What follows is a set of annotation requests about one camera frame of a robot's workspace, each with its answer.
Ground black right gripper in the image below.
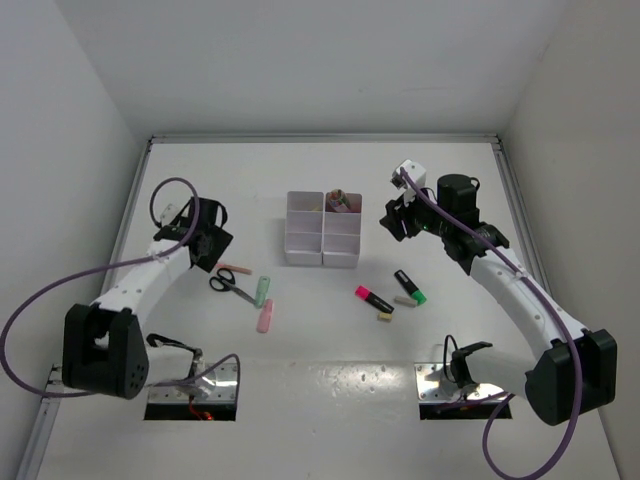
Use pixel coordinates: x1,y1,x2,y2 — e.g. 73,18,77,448
380,182,451,241

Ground orange highlighter pen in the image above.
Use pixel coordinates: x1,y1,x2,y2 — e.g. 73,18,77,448
215,263,253,275

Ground clear bottle of coloured pins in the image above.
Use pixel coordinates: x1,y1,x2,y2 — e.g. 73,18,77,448
326,189,351,213

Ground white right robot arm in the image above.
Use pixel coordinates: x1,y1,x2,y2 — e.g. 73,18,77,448
380,161,617,426

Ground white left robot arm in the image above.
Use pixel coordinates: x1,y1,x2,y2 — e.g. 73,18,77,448
62,197,264,399

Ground green correction tape case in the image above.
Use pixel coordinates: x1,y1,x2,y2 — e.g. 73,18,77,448
254,276,270,309

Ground pink black highlighter marker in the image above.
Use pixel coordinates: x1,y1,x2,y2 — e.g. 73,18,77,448
354,285,394,314

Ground green black highlighter marker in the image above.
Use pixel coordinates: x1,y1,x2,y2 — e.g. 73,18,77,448
394,270,427,306

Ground white divided organiser left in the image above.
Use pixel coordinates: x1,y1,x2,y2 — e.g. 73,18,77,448
284,191,324,266

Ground pink correction tape case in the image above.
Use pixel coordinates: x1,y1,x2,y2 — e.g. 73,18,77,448
256,299,274,334

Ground black handled scissors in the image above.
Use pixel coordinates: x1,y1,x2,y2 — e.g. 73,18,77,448
209,268,255,305

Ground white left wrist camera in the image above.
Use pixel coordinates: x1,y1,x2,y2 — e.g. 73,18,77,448
160,203,180,226

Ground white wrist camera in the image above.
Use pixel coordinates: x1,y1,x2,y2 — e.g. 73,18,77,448
160,203,180,226
390,159,427,205

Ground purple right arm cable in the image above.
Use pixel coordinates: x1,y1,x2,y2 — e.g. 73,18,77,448
399,167,584,480

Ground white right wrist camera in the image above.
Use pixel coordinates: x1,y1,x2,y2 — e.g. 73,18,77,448
390,159,427,205

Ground aluminium frame rail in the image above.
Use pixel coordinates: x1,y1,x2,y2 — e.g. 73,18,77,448
491,135,550,293

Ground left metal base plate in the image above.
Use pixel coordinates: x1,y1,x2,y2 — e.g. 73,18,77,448
147,360,238,405

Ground metal base plate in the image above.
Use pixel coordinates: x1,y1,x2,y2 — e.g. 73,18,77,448
414,362,506,405
147,360,238,405

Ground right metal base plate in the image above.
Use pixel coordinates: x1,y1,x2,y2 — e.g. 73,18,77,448
414,362,506,405

